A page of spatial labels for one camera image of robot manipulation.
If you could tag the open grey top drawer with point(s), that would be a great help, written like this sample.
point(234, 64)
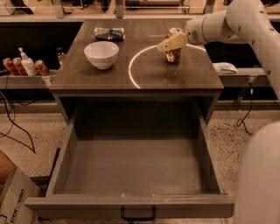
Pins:
point(137, 155)

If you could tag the crushed orange soda can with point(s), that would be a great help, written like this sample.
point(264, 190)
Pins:
point(174, 55)

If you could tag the black drawer handle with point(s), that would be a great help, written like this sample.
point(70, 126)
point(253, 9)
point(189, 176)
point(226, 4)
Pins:
point(138, 216)

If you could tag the crumpled blue chip bag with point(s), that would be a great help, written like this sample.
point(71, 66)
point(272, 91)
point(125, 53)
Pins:
point(109, 34)

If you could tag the white pump soap bottle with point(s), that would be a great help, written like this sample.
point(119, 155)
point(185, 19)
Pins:
point(27, 63)

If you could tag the grey side shelf right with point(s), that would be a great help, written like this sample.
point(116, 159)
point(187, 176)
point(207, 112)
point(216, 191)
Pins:
point(243, 76)

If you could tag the grey wooden cabinet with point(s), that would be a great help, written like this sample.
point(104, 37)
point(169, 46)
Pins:
point(140, 69)

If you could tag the small glass bottle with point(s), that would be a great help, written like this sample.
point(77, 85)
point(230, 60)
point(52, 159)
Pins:
point(60, 56)

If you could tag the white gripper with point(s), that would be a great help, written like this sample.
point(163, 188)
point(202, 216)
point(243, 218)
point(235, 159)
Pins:
point(193, 32)

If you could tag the grey side shelf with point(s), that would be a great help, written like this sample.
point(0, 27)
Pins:
point(243, 76)
point(27, 82)

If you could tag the white ceramic bowl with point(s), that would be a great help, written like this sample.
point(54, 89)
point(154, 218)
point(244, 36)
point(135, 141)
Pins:
point(102, 54)

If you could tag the cardboard box with print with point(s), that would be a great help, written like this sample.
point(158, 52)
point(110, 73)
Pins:
point(15, 188)

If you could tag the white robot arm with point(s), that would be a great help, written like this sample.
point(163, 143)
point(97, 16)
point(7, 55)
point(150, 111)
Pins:
point(257, 197)

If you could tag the folded white cloth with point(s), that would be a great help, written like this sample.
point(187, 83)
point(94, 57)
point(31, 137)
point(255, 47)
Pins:
point(225, 68)

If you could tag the grey side shelf left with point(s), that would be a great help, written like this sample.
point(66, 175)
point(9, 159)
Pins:
point(27, 82)

